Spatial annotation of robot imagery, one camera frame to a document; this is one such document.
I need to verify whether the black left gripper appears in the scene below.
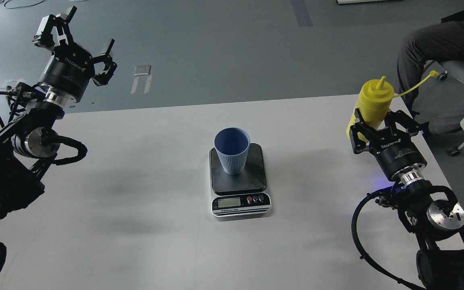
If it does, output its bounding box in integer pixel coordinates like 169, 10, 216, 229
32, 6, 117, 103

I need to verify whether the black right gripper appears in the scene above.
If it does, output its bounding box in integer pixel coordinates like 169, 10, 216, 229
350, 108, 427, 181

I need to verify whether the yellow squeeze bottle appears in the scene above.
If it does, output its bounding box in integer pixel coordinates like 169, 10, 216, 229
354, 70, 439, 130

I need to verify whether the blue ribbed cup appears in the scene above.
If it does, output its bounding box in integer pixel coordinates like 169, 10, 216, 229
214, 127, 251, 176

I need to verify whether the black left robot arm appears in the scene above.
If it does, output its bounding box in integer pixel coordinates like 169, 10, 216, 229
0, 6, 117, 219

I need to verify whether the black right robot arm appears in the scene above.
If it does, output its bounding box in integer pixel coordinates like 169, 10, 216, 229
349, 108, 464, 290

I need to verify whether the black digital kitchen scale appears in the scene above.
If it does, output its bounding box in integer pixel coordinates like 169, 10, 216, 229
209, 143, 272, 219

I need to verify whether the grey floor socket plate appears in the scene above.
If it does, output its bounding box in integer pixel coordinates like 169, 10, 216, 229
134, 65, 151, 77

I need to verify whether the grey office chair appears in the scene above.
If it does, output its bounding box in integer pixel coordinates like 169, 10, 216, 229
424, 60, 464, 157

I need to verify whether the seated person in dark clothes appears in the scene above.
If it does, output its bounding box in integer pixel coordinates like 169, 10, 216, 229
396, 10, 464, 135

